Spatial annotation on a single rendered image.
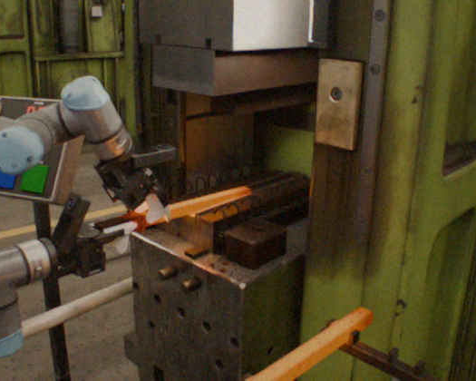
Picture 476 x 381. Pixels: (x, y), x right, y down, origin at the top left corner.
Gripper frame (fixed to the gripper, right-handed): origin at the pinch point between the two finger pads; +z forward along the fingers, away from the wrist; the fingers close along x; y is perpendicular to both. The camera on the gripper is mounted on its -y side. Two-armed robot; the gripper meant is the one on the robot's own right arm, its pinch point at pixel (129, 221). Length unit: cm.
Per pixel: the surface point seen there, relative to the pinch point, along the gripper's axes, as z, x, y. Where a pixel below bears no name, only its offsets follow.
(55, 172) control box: 4.9, -39.1, -1.0
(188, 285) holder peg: 7.8, 9.6, 13.9
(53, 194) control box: 2.8, -37.3, 4.2
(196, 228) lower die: 17.2, 2.1, 5.6
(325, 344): 1.3, 48.4, 7.2
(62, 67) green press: 229, -431, 13
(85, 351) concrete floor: 42, -95, 101
